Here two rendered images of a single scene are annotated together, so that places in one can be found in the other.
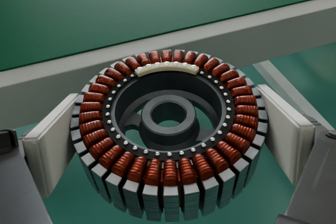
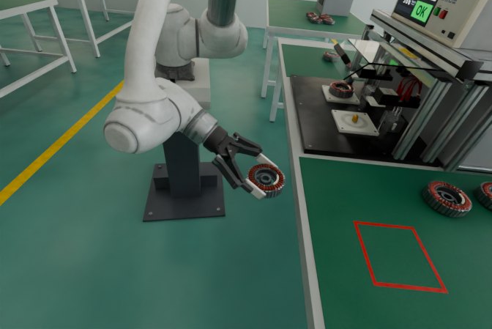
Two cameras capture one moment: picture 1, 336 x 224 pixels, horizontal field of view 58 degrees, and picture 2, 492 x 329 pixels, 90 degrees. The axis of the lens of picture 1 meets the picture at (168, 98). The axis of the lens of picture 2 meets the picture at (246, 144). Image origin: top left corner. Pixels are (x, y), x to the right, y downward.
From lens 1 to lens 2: 0.66 m
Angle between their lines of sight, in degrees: 74
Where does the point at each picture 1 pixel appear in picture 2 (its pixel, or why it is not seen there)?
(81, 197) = not seen: hidden behind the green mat
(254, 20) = (304, 224)
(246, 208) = not seen: outside the picture
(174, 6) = (321, 206)
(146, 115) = (266, 174)
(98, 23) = (315, 184)
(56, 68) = (296, 172)
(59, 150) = (262, 160)
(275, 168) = not seen: outside the picture
